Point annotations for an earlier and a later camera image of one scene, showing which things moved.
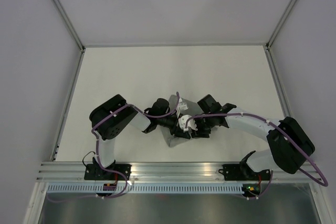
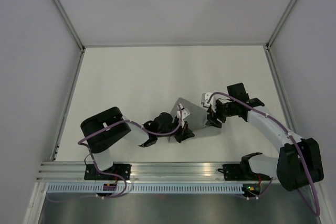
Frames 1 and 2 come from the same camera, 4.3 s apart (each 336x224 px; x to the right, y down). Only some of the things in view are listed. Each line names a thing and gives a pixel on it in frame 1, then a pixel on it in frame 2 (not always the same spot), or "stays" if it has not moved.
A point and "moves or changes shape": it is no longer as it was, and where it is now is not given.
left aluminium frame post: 62,11 stays
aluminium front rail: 74,171 stays
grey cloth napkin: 194,108 moves or changes shape
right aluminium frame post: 288,10 stays
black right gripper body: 203,125 -> 223,110
